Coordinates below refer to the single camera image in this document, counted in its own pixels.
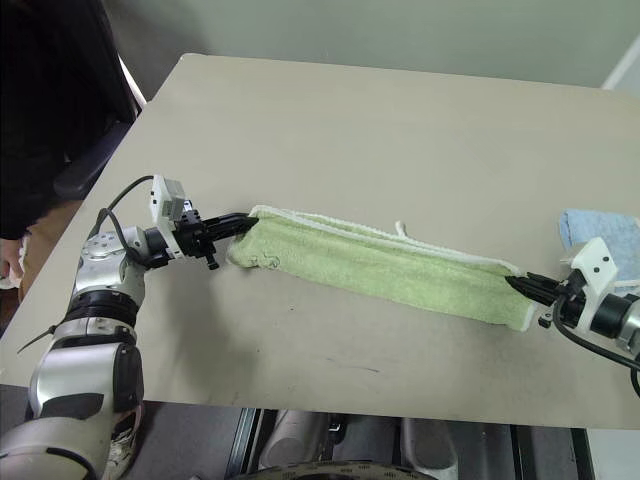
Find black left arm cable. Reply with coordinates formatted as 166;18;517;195
89;174;156;269

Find dark chair backrest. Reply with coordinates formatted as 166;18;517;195
97;0;149;125

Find green terry towel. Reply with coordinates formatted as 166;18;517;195
225;204;534;333

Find person in black jacket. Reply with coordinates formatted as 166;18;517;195
0;0;142;304

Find blue folded towel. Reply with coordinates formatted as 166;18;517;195
557;208;640;297

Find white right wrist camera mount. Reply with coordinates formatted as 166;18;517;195
559;236;620;331

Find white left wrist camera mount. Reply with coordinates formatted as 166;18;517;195
148;174;195;260

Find dark blue chair armrest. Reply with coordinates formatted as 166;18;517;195
53;121;134;202

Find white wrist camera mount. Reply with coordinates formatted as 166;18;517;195
148;174;195;260
559;236;620;331

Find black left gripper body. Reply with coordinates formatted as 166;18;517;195
174;210;222;272

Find grey rounded shape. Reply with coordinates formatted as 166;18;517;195
258;409;329;472
399;417;462;472

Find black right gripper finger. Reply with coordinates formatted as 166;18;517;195
504;276;560;306
523;272;567;289

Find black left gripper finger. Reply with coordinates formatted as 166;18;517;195
204;223;257;242
202;212;259;229

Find black table frame bar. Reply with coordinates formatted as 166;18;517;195
509;424;597;480
223;407;264;480

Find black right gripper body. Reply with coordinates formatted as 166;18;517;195
538;278;590;329

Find white worn sneaker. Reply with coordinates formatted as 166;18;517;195
105;400;146;480

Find person's bare hand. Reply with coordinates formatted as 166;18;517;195
0;237;25;281

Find white patterned cloth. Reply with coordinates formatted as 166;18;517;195
0;233;29;292

